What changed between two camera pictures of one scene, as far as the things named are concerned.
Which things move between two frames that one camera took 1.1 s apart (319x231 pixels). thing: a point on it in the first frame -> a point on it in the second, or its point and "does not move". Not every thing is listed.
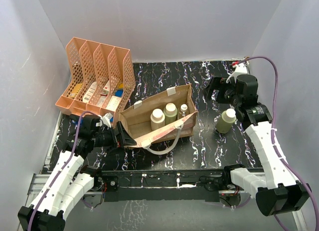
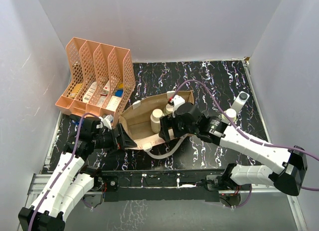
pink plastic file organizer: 102,79 does not move
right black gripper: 217,84 -> 167,122
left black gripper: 122,138 does not move
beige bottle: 157,119 does not move
